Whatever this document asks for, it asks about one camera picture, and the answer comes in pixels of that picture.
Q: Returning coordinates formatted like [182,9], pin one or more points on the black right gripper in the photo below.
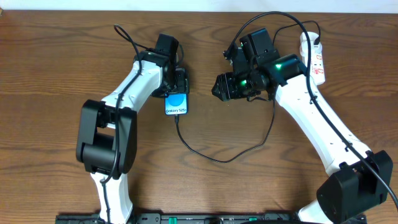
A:
[227,83]

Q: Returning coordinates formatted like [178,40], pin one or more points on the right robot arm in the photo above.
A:
[358,179]

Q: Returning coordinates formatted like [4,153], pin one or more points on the white charger adapter plug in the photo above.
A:
[314,40]

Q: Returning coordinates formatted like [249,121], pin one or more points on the blue Galaxy smartphone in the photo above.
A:
[176,104]

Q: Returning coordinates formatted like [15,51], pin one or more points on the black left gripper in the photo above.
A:
[183,86]

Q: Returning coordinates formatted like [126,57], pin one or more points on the white power strip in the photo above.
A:
[317,67]

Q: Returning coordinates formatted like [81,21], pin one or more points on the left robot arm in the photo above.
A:
[107,136]

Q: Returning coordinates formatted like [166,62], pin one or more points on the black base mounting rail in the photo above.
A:
[156,218]

